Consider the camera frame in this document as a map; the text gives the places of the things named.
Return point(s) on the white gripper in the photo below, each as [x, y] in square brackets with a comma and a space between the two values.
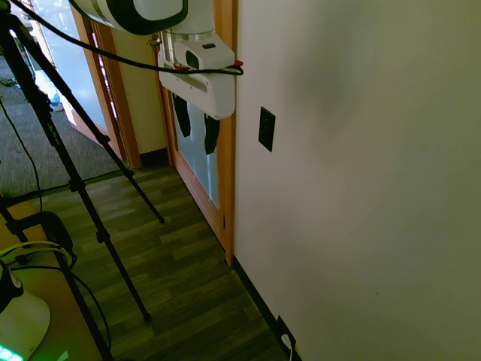
[218, 94]

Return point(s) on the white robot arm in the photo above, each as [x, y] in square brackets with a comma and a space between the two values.
[112, 15]

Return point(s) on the wooden door with frosted glass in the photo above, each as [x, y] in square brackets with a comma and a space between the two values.
[225, 169]

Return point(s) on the black table clamp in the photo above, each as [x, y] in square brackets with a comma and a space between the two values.
[52, 225]

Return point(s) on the black baseboard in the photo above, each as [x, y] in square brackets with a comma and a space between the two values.
[255, 293]

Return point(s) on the black light switch plate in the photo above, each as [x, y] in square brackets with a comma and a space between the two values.
[267, 129]

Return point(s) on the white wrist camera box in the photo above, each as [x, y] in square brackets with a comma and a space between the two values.
[214, 54]

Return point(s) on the wooden door frame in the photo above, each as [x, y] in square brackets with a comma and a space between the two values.
[126, 113]

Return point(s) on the black camera tripod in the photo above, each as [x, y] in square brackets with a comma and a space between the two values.
[56, 143]

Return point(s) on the frosted glass wall panel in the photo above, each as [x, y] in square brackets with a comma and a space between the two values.
[71, 56]

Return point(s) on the black wall outlet plate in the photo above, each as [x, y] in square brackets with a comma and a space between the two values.
[282, 326]

